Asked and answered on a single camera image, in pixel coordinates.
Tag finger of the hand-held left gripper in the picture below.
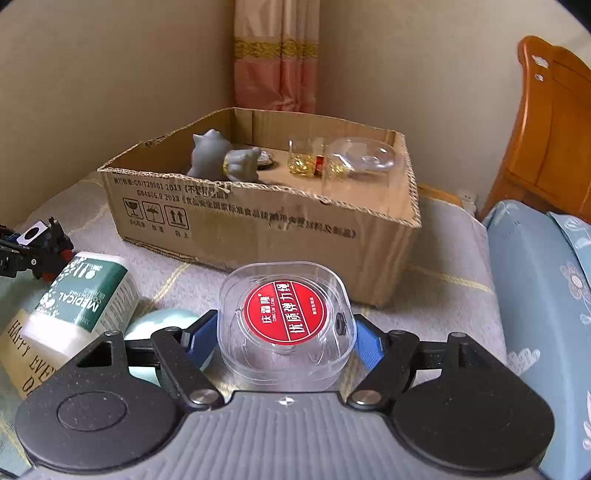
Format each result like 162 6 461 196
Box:
0 224 26 250
0 249 40 280

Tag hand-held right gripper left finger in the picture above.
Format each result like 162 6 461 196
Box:
74 310 232 414

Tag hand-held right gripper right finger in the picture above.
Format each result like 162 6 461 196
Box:
346 315 502 409

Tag black fidget cube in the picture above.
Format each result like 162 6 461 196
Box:
21 217 75 282

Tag clear square box red label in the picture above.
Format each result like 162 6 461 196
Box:
219 261 356 384

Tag brown cardboard box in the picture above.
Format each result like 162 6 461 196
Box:
97 107 423 309

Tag clear plastic cup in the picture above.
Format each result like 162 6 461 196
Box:
325 136 398 185

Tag grey cat figure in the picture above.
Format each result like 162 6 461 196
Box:
187 129 262 185

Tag clear bottle yellow capsules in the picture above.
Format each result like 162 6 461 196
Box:
288 140 352 177

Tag mint green egg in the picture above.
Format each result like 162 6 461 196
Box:
124 308 215 386

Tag checked grey green blanket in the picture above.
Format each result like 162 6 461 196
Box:
0 178 509 480

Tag white jar green label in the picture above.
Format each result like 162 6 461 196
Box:
21 251 141 358

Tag blue floral pillow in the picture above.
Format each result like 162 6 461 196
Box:
482 199 591 480
547 211 591 278

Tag wooden bed headboard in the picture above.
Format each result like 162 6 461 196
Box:
480 36 591 227

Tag pink patterned curtain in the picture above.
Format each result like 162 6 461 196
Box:
233 0 320 114

